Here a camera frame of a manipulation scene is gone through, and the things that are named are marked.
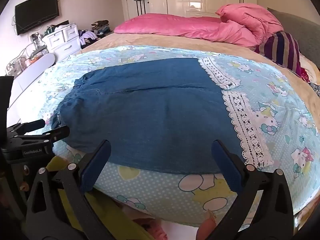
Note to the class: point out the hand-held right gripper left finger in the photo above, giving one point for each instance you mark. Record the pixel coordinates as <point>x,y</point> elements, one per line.
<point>95,166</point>

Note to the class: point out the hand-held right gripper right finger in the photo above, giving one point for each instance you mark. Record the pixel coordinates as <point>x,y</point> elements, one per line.
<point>227,166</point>

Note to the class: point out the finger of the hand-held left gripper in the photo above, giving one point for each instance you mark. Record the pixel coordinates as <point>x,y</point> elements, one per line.
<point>27,126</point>
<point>53,133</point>

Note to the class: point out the blue denim pants with lace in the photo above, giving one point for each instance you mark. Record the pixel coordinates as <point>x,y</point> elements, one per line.
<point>150,120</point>

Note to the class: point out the person's right hand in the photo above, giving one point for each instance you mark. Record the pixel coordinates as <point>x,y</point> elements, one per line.
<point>206,227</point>

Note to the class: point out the white desk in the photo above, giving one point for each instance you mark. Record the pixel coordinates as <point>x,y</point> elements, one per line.
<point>35,70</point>

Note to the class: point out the clear plastic box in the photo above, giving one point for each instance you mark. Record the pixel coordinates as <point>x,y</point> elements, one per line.
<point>15,66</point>

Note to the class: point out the bowl with orange contents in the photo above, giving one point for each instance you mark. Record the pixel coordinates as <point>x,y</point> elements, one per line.
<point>37,55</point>

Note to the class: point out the cartoon cat printed blanket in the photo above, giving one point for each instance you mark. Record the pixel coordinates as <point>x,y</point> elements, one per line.
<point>287,120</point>

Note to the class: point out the person's pink floral trousers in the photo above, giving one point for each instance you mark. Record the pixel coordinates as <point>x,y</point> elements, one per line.
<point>152,230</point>

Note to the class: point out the white drawer cabinet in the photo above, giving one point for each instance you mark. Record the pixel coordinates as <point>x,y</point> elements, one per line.
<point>62,38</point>

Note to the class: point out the pile of clothes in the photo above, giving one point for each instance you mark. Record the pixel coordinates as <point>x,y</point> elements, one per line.
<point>96,30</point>

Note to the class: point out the patterned cloth pile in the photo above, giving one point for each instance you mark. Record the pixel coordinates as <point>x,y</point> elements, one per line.
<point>308,75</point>

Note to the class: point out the purple striped cloth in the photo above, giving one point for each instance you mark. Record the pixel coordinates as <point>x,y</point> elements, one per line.
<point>280,48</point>

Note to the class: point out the pink duvet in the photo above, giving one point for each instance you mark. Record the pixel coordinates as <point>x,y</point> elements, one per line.
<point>245,22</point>

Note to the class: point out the pink pillow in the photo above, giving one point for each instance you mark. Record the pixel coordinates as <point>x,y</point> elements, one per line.
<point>160,23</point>

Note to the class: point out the grey headboard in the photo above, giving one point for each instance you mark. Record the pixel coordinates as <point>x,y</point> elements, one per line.
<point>302,32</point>

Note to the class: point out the black wall television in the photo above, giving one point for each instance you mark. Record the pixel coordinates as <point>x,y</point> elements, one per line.
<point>36,12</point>

